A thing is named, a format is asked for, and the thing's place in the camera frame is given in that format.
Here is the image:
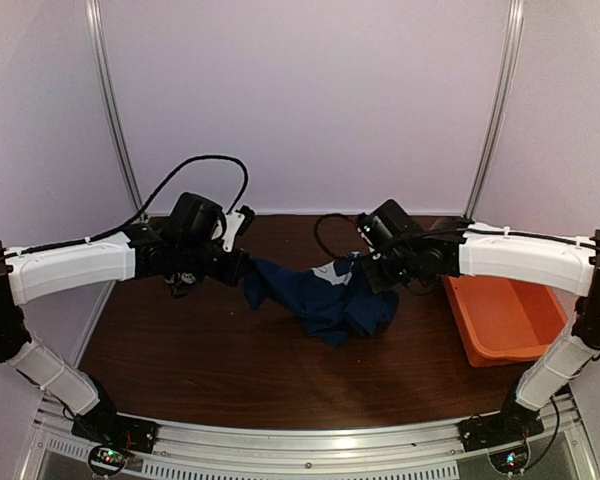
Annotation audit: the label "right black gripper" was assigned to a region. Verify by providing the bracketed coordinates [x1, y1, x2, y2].
[358, 250, 419, 295]

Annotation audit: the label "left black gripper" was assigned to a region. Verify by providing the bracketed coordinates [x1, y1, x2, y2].
[177, 238, 253, 286]

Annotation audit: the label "navy white clothing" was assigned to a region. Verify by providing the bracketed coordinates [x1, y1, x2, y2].
[243, 252, 399, 345]

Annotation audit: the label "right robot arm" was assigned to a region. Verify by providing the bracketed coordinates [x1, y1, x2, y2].
[356, 199, 600, 442]

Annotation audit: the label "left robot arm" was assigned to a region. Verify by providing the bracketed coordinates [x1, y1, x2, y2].
[0, 193, 255, 444]

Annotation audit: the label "orange plastic bin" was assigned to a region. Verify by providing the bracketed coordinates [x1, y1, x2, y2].
[444, 276, 567, 368]

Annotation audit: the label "left circuit board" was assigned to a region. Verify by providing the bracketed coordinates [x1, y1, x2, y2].
[87, 445, 132, 477]

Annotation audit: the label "circuit board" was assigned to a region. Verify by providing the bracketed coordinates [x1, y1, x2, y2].
[87, 445, 132, 477]
[488, 445, 530, 476]

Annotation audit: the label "right circuit board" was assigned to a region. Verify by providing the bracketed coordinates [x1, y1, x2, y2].
[488, 445, 530, 476]

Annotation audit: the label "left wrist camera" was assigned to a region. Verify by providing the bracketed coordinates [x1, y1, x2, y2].
[219, 205, 255, 252]

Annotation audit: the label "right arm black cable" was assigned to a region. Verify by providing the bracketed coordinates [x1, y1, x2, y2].
[313, 213, 376, 261]

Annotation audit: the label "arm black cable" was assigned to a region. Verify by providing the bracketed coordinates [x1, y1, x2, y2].
[313, 213, 376, 261]
[0, 155, 250, 281]

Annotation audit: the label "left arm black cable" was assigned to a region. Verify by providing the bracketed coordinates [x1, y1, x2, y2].
[0, 155, 250, 281]

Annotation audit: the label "front aluminium rail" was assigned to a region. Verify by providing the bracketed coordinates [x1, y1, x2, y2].
[29, 384, 600, 480]

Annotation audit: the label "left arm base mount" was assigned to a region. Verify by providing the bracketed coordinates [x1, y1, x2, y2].
[71, 415, 159, 454]

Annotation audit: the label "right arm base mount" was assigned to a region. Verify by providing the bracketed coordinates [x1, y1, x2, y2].
[457, 412, 544, 452]

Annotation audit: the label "left aluminium frame post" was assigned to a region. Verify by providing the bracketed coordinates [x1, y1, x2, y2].
[85, 0, 143, 211]

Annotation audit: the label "aluminium frame post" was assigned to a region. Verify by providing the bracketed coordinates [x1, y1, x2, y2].
[85, 0, 143, 211]
[463, 0, 525, 218]

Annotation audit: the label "right aluminium frame post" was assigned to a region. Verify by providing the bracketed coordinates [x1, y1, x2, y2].
[463, 0, 525, 218]

